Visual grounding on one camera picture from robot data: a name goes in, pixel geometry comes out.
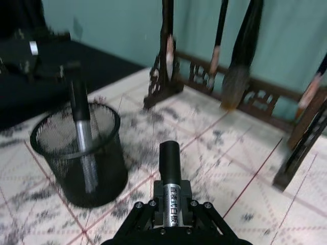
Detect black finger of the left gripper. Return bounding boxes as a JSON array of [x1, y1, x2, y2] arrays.
[[38, 60, 82, 78]]

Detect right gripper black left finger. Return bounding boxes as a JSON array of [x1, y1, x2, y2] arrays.
[[118, 179, 167, 237]]

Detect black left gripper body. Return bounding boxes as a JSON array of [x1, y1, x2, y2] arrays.
[[0, 31, 73, 77]]

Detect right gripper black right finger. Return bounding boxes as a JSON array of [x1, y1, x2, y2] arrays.
[[178, 179, 232, 237]]

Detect silver marker with black cap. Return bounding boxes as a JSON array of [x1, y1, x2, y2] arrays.
[[158, 140, 185, 228], [68, 76, 100, 194]]

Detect black table cloth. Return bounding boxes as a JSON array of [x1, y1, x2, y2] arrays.
[[0, 38, 147, 132]]

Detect white calligraphy mat, red grid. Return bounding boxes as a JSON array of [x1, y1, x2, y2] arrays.
[[0, 67, 327, 245]]

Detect black mesh pen cup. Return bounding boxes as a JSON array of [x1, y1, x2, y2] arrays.
[[30, 102, 129, 208]]

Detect dark carved wooden brush rack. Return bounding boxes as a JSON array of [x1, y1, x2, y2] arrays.
[[143, 0, 327, 192]]

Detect large calligraphy brush, grey bristles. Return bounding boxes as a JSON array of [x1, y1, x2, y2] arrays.
[[220, 0, 264, 111]]

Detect thin black-handled calligraphy brush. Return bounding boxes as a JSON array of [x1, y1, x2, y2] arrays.
[[295, 53, 327, 120], [208, 0, 230, 75], [165, 34, 177, 76]]

